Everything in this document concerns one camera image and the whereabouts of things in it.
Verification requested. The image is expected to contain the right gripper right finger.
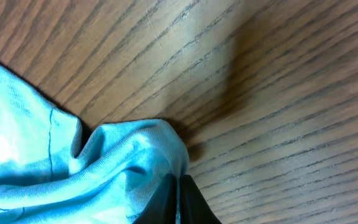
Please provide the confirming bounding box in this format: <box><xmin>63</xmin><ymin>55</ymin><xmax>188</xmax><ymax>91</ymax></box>
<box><xmin>180</xmin><ymin>175</ymin><xmax>221</xmax><ymax>224</ymax></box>

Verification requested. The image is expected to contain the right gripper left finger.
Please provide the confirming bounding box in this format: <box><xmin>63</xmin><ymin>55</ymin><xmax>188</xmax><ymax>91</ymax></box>
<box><xmin>134</xmin><ymin>174</ymin><xmax>177</xmax><ymax>224</ymax></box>

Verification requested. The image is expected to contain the light blue printed t-shirt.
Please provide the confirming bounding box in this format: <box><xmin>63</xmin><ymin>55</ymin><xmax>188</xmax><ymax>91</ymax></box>
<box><xmin>0</xmin><ymin>65</ymin><xmax>189</xmax><ymax>223</ymax></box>

